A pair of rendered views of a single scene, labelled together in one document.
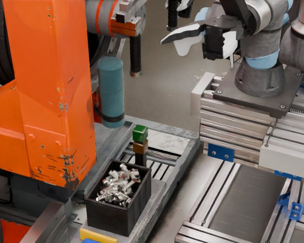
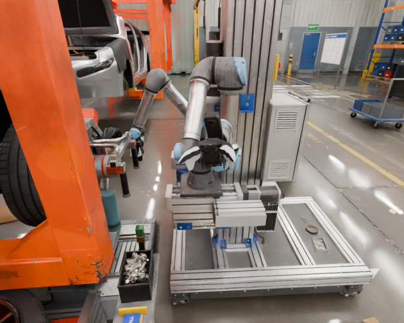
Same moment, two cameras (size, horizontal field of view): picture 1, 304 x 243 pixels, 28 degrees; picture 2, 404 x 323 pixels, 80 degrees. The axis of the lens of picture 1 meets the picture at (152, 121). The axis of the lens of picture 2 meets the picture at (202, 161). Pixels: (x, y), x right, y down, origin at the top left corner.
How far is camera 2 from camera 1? 0.64 m
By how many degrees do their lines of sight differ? 26
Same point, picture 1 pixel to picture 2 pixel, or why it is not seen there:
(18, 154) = (58, 272)
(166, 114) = (133, 214)
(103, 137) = not seen: hidden behind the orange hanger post
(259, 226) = (209, 258)
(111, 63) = (108, 193)
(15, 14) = (42, 173)
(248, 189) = (194, 240)
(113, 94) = (113, 211)
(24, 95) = (58, 229)
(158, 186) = (156, 257)
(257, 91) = (203, 187)
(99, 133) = not seen: hidden behind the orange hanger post
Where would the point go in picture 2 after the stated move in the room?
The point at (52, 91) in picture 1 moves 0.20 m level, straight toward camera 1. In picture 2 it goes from (81, 221) to (97, 252)
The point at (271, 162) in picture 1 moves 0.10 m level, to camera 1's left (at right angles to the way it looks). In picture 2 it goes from (222, 223) to (205, 229)
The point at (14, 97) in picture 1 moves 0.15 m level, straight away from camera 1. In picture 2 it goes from (49, 233) to (40, 216)
